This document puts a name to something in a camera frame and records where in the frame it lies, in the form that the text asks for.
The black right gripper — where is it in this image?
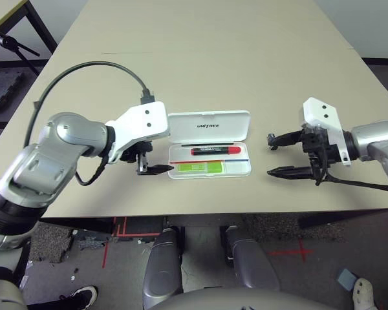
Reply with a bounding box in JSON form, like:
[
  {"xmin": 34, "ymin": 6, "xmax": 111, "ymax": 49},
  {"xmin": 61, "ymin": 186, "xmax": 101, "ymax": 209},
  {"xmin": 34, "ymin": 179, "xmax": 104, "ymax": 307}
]
[{"xmin": 266, "ymin": 127, "xmax": 341, "ymax": 187}]

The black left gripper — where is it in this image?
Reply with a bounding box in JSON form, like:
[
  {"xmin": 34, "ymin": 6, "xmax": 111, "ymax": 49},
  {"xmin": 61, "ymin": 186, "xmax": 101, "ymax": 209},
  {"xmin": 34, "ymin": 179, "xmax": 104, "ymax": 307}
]
[{"xmin": 119, "ymin": 140, "xmax": 175, "ymax": 177}]

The black marker with red cap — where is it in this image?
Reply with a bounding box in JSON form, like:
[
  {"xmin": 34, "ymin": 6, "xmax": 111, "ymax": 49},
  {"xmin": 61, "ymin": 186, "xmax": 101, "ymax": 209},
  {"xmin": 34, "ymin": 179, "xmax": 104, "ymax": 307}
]
[{"xmin": 190, "ymin": 145, "xmax": 242, "ymax": 156}]

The white plastic pencil case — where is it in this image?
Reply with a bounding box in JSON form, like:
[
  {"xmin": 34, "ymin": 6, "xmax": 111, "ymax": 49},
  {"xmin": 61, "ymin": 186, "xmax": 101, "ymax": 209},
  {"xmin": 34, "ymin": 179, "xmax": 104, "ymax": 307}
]
[{"xmin": 167, "ymin": 110, "xmax": 253, "ymax": 180}]

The black table foot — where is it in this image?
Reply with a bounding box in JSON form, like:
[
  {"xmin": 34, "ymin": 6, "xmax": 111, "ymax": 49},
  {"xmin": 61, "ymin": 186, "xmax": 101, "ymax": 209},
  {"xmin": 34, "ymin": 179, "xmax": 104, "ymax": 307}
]
[{"xmin": 297, "ymin": 210, "xmax": 343, "ymax": 231}]

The grey robot left leg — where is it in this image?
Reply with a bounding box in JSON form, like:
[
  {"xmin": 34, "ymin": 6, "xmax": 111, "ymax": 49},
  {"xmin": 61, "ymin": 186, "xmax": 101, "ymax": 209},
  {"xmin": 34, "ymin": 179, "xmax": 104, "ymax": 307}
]
[{"xmin": 142, "ymin": 227, "xmax": 185, "ymax": 309}]

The grey robot leg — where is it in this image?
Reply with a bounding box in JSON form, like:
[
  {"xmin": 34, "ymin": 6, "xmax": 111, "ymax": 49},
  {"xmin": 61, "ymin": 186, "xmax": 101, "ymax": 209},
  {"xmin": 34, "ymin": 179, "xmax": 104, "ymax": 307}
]
[
  {"xmin": 142, "ymin": 227, "xmax": 185, "ymax": 309},
  {"xmin": 220, "ymin": 225, "xmax": 281, "ymax": 291}
]

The grey robot right leg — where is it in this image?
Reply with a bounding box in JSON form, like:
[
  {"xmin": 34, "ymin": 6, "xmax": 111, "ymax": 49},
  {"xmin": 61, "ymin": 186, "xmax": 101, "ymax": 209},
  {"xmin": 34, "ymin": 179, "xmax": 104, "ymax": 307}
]
[{"xmin": 220, "ymin": 225, "xmax": 281, "ymax": 291}]

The blue grey floor object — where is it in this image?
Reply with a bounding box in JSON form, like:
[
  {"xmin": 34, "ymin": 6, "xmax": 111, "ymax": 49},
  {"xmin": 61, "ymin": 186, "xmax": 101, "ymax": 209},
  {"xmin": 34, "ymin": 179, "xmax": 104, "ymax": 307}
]
[{"xmin": 338, "ymin": 268, "xmax": 360, "ymax": 291}]

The black sneaker white sole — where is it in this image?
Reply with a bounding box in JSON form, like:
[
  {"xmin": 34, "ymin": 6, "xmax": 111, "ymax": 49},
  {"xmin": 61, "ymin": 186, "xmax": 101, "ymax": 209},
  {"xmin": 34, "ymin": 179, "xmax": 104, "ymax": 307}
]
[{"xmin": 59, "ymin": 285, "xmax": 100, "ymax": 310}]

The grey robot torso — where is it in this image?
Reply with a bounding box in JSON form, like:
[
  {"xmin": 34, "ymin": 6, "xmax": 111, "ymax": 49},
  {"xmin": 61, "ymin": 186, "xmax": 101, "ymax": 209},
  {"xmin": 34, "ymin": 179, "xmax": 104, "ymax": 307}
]
[{"xmin": 147, "ymin": 287, "xmax": 337, "ymax": 310}]

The white clog shoe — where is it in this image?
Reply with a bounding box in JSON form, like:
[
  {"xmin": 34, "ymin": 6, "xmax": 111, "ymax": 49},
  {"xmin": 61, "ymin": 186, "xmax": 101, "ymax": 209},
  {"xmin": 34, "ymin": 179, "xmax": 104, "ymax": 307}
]
[{"xmin": 352, "ymin": 278, "xmax": 376, "ymax": 310}]

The black foam floor mat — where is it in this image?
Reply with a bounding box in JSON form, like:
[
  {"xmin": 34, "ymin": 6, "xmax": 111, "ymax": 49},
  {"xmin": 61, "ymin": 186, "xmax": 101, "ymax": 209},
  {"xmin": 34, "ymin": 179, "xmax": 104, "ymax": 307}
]
[{"xmin": 0, "ymin": 69, "xmax": 25, "ymax": 117}]

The black tripod stand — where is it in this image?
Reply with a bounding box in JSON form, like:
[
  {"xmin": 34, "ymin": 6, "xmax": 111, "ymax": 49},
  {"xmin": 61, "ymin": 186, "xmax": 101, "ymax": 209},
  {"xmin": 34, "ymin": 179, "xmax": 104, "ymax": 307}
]
[{"xmin": 0, "ymin": 25, "xmax": 40, "ymax": 77}]

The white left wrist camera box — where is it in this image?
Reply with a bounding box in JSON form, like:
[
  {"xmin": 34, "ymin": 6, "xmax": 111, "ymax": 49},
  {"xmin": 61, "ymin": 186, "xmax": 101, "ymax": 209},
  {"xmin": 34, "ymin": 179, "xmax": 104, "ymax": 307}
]
[{"xmin": 105, "ymin": 101, "xmax": 171, "ymax": 164}]

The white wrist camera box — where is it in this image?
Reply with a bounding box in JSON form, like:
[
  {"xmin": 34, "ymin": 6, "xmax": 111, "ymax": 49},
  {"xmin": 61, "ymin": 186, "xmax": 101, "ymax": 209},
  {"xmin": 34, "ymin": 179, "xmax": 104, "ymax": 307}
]
[
  {"xmin": 105, "ymin": 101, "xmax": 171, "ymax": 164},
  {"xmin": 302, "ymin": 97, "xmax": 352, "ymax": 167}
]

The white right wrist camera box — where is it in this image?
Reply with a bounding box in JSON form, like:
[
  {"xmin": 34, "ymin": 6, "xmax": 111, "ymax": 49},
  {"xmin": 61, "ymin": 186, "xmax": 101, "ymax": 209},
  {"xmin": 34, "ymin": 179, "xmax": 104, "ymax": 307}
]
[{"xmin": 302, "ymin": 97, "xmax": 352, "ymax": 167}]

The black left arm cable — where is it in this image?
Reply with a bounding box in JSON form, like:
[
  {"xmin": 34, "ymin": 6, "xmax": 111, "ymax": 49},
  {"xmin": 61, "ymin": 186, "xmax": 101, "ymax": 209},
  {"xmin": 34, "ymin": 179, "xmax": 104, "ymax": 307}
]
[{"xmin": 23, "ymin": 61, "xmax": 156, "ymax": 187}]

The olive side table black frame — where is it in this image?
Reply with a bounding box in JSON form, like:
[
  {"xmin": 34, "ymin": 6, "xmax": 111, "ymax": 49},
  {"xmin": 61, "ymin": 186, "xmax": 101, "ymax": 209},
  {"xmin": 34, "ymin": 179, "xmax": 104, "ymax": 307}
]
[{"xmin": 0, "ymin": 0, "xmax": 58, "ymax": 70}]

